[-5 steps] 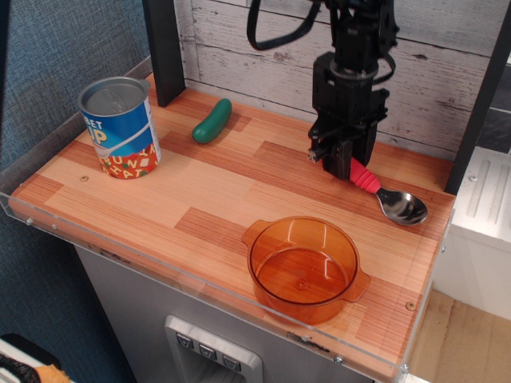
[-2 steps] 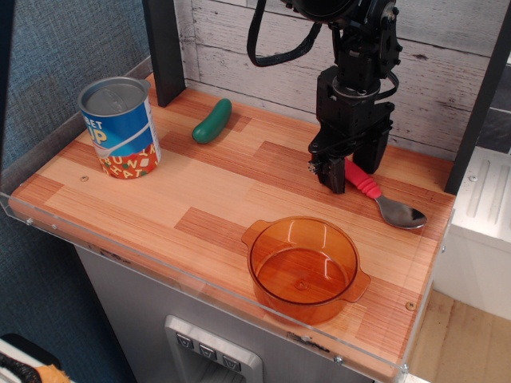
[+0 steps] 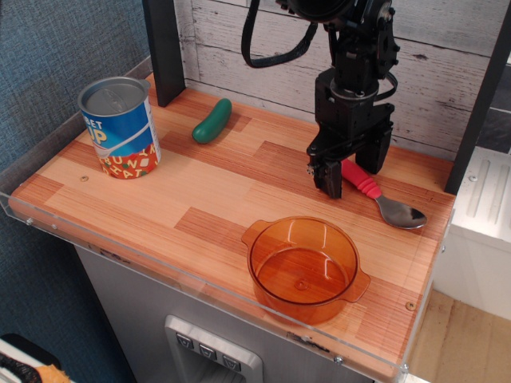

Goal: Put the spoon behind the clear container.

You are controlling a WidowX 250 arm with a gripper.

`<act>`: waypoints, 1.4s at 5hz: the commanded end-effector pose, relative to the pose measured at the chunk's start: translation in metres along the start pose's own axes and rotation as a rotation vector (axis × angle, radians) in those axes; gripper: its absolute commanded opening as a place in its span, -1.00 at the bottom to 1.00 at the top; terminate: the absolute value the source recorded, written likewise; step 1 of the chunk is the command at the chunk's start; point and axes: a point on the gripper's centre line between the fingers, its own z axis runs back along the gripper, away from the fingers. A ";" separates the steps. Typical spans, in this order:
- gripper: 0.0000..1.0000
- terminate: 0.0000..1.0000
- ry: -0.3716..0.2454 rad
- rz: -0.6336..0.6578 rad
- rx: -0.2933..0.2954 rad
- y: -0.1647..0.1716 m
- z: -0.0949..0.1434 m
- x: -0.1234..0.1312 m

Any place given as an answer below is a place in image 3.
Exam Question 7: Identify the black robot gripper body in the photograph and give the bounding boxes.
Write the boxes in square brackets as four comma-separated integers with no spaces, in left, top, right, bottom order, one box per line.
[307,69,395,175]

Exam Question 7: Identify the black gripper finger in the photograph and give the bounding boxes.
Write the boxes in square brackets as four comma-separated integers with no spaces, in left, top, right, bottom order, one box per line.
[313,160,343,199]
[355,131,391,174]

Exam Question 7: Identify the red handled metal spoon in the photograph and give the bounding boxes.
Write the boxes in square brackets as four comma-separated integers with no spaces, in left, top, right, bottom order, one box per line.
[341,159,427,230]

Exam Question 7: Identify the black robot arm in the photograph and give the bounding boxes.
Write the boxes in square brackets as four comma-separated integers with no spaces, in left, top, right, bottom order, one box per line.
[280,1,400,199]

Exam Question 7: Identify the orange transparent plastic pot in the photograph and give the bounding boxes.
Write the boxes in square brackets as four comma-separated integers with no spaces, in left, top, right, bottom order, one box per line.
[242,216,370,325]

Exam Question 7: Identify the green toy pickle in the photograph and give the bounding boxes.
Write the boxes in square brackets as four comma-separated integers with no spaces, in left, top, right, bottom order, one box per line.
[192,98,232,144]

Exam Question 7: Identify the white toy sink unit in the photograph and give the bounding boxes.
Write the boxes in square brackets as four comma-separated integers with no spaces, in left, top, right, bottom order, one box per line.
[433,148,510,319]

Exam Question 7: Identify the clear acrylic table guard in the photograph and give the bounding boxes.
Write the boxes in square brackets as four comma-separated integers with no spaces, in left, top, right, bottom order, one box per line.
[0,56,456,378]

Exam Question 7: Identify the blue soup can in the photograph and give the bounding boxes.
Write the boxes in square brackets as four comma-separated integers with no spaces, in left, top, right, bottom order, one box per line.
[77,77,161,180]

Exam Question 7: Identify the silver dispenser button panel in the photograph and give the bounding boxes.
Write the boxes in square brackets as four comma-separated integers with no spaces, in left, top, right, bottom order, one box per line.
[164,315,264,382]

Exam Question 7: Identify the grey toy fridge cabinet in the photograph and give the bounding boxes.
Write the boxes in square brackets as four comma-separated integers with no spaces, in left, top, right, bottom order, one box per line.
[77,247,370,382]

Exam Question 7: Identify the black and orange object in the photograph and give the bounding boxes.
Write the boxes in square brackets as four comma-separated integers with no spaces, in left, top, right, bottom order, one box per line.
[1,334,72,382]

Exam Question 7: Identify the dark right frame post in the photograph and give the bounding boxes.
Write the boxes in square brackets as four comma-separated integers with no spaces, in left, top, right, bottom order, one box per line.
[444,5,510,195]

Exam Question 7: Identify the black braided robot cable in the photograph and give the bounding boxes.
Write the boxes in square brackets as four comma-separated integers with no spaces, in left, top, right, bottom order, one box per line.
[240,0,319,69]

